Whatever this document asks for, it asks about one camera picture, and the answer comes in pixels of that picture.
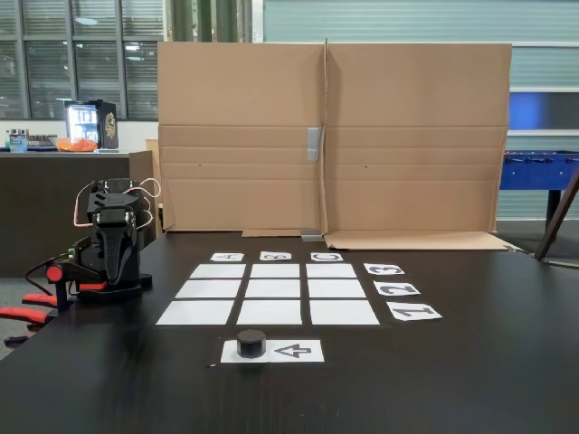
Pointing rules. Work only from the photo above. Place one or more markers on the black round token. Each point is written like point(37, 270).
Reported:
point(251, 344)

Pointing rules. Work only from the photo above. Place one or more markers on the black clamp with red knob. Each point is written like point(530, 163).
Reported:
point(55, 273)

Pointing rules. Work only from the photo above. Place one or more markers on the dark brown counter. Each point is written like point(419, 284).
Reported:
point(40, 203)

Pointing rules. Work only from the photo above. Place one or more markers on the orange bag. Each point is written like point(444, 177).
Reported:
point(79, 144)

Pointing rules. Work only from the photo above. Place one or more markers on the paper label letter A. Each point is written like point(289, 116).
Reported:
point(215, 257)

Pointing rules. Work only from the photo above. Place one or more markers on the black mini fridge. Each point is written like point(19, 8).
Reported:
point(106, 124)

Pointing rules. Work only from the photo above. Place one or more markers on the paper label letter B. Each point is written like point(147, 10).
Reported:
point(264, 256)

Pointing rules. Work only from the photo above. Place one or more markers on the brown cardboard panel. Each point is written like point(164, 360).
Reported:
point(240, 90)
point(416, 90)

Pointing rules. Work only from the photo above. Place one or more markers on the grey tape strip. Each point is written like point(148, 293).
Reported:
point(314, 144)
point(311, 235)

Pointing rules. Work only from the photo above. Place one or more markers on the paper label letter C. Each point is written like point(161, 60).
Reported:
point(314, 257)

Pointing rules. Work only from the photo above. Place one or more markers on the white paper sheet with arrow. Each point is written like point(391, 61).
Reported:
point(294, 351)

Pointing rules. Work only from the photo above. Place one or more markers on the paper label number 3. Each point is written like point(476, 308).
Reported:
point(368, 271)

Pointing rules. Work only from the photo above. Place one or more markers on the paper label number 2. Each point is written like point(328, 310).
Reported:
point(381, 291)

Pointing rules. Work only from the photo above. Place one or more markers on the paper label number 1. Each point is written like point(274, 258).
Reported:
point(393, 315)

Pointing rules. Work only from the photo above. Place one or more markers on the blue foosball table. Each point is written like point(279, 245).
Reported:
point(534, 174)

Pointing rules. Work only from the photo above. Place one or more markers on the brown wooden leg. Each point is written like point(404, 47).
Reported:
point(558, 212)

